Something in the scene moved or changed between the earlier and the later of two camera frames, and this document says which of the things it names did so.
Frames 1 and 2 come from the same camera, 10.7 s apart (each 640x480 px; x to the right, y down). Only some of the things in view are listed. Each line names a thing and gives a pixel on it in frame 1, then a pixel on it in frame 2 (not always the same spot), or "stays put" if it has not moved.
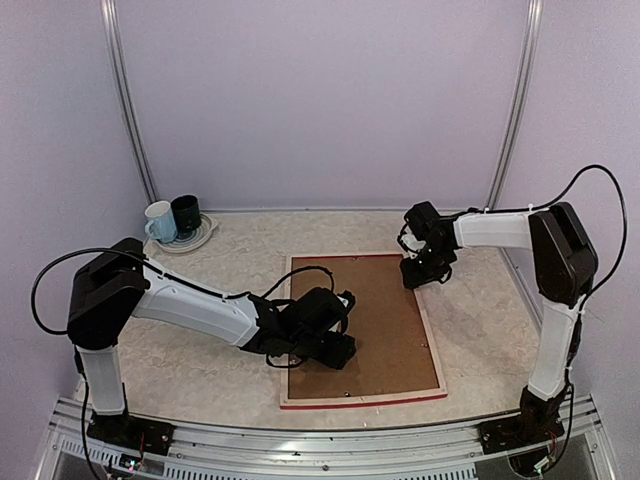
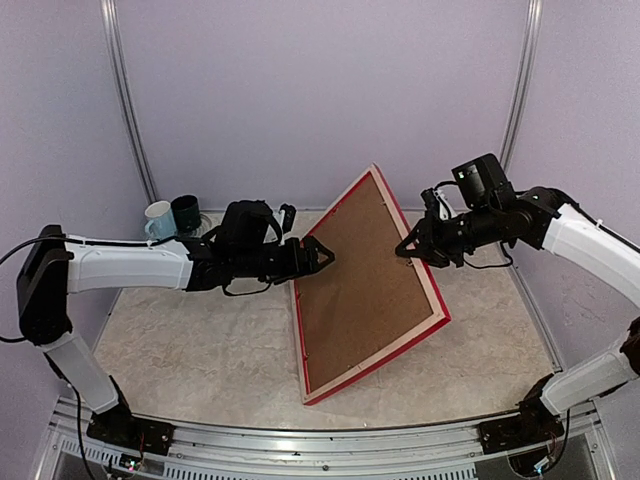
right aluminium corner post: (521, 103) stays put
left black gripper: (339, 356) -> (297, 268)
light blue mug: (162, 225) stays put
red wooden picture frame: (394, 359) -> (434, 320)
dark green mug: (187, 214) stays put
